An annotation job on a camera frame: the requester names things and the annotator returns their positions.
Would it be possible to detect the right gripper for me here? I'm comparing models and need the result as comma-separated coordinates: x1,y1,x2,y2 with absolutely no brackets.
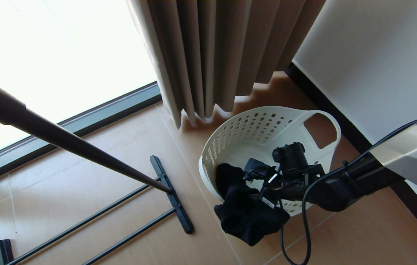
267,171,306,202

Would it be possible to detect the window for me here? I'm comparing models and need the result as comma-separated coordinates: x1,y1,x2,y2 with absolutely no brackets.
0,0,163,190

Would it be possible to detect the brown curtain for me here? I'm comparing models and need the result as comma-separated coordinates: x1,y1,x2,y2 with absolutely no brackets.
127,0,326,129

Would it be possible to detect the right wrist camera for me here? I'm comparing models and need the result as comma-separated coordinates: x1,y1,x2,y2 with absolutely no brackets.
244,158,274,183

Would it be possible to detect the black garment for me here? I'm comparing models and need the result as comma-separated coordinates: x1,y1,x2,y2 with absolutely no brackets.
214,163,290,246

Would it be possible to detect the white laundry basket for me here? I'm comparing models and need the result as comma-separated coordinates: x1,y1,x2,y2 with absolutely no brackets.
198,106,341,217

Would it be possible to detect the black clothes rack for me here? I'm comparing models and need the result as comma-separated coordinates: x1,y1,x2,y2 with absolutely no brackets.
0,64,195,265

